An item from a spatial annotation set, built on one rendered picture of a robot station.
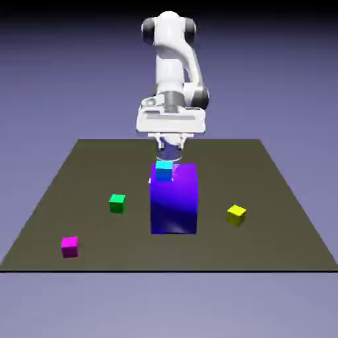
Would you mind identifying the small cyan cube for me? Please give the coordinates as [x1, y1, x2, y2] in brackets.
[154, 161, 174, 184]

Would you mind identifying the large purple box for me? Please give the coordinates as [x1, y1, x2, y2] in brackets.
[149, 162, 198, 236]

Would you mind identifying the small yellow cube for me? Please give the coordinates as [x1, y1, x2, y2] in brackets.
[226, 204, 248, 227]

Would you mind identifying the small magenta cube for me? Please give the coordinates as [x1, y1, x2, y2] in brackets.
[61, 236, 80, 259]

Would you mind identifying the small green cube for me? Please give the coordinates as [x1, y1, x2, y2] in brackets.
[108, 193, 127, 215]

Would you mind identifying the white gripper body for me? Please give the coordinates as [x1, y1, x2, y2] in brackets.
[135, 104, 207, 139]

